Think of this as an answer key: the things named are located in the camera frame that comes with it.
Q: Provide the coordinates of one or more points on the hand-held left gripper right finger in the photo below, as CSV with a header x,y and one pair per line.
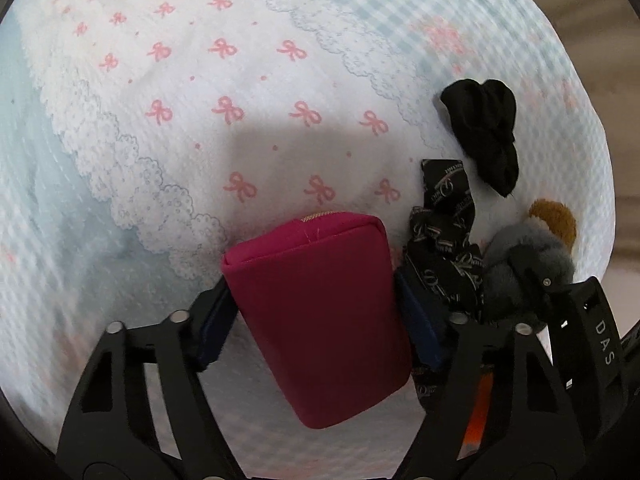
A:
x,y
422,330

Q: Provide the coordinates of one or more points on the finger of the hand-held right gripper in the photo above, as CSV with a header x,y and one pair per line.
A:
x,y
529,272

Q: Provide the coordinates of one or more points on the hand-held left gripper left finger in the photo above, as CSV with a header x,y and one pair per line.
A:
x,y
214,332

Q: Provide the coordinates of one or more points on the grey and brown plush toy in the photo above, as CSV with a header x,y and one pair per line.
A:
x,y
505,265

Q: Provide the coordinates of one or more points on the black printed ribbon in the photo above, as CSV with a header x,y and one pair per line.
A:
x,y
445,255

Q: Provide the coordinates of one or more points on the magenta zipper pouch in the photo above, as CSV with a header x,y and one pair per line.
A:
x,y
320,320

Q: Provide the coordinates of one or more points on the orange object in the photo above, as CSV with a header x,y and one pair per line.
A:
x,y
475,412

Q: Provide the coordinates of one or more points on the black sock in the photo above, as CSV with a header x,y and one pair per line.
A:
x,y
482,125

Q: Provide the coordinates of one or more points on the bow print bed sheet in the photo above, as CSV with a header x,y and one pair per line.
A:
x,y
210,125

